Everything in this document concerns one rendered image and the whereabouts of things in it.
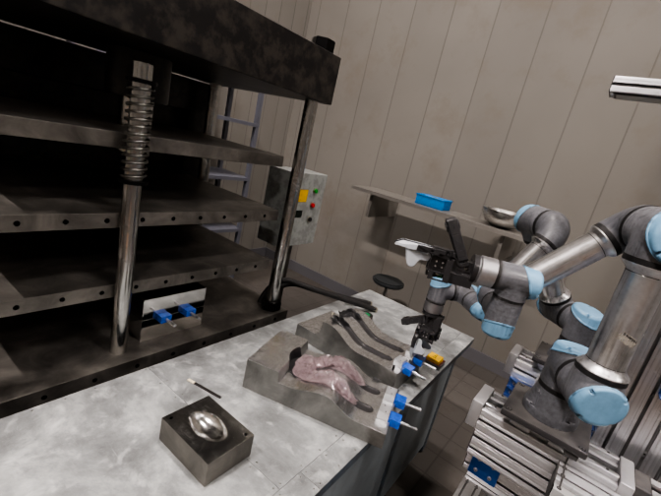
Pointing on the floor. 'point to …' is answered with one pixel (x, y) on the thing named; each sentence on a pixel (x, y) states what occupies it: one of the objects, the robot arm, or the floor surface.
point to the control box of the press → (304, 226)
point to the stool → (388, 282)
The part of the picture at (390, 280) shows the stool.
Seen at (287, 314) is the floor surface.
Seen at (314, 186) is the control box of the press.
